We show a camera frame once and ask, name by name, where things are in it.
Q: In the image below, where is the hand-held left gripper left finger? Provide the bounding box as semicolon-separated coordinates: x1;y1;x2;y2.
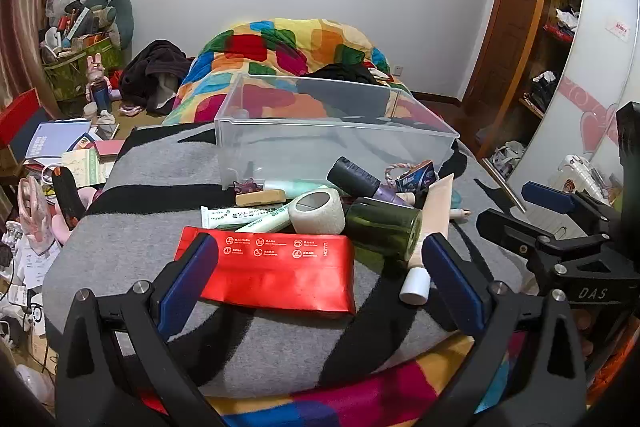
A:
55;232;226;427

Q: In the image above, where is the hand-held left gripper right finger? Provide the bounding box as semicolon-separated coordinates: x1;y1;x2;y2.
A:
421;232;588;427

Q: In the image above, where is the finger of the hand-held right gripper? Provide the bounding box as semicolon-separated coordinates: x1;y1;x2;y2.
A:
476;208;576;275
521;181;619;238

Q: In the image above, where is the white packet with green print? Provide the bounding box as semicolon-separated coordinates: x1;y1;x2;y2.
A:
200;204;285;230

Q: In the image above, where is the beige tube with white cap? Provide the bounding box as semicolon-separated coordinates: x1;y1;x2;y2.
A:
399;173;455;305

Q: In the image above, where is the dark green bottle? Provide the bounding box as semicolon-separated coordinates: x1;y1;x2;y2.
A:
345;198;425;262

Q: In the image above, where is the red foil packet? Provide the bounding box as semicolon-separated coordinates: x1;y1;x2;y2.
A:
174;226;357;319

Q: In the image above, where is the light green tube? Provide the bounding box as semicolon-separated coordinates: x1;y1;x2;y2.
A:
235;196;303;234

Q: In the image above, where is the small blue box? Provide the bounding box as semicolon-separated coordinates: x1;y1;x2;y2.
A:
395;160;440;194

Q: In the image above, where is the beige eraser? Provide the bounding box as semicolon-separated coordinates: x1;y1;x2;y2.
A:
235;189;287;208

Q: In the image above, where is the pink white rope ring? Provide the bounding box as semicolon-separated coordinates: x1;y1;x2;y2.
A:
384;163;416;184

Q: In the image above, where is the purple bottle with black cap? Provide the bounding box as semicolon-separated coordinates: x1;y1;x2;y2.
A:
327;156;417;208

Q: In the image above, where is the white bandage roll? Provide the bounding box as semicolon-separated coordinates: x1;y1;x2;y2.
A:
288;188;347;236

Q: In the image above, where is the clear plastic storage box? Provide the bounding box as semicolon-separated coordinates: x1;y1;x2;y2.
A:
214;73;461;192

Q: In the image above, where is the person's right hand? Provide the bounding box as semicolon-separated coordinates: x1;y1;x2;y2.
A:
572;307;596;358

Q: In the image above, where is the grey bag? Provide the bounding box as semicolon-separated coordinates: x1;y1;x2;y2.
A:
487;141;526;180

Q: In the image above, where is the orange cloth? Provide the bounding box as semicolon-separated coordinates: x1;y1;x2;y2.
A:
587;327;640;410

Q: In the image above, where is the grey and black blanket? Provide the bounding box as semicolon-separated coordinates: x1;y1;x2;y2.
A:
42;124;541;400

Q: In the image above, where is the sliding door with pink heart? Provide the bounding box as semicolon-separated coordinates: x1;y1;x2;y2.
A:
505;0;640;228

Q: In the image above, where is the mint green tube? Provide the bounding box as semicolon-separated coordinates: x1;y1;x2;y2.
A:
263;179;332;196

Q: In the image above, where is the black tool with orange dot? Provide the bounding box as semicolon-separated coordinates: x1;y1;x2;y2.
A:
51;167;89;229

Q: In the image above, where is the pink book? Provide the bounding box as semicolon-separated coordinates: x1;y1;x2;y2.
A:
92;139;127;165

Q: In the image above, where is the green and white booklet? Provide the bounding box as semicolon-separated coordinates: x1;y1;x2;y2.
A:
60;147;109;188

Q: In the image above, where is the pink bag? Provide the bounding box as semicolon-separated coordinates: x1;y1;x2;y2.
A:
17;174;62;250

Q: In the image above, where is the wooden wardrobe shelf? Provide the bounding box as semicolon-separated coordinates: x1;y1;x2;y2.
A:
462;0;587;158

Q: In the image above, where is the blue and white booklet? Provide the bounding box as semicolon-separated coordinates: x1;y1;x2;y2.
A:
25;121;93;160

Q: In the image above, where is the dark brown clothing pile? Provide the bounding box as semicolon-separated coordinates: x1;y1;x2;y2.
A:
118;39;193;115

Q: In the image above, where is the pink bunny toy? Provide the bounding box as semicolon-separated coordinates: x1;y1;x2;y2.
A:
85;55;114;112

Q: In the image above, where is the black clothing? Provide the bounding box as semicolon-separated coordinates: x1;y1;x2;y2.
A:
312;63;382;86

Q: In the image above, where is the red box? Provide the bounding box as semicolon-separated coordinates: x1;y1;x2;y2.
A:
0;88;43;148

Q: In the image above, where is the green bag of clutter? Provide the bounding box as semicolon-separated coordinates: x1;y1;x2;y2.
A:
42;34;123;100

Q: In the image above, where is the colourful patchwork quilt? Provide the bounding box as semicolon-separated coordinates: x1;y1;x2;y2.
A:
142;18;531;427

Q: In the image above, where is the grey green cushion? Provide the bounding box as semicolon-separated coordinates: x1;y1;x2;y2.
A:
82;0;135;50

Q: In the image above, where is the striped pink curtain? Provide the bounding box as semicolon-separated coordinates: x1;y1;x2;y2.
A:
0;0;87;108

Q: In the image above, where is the metal bar handle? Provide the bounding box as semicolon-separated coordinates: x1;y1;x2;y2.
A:
482;157;527;212

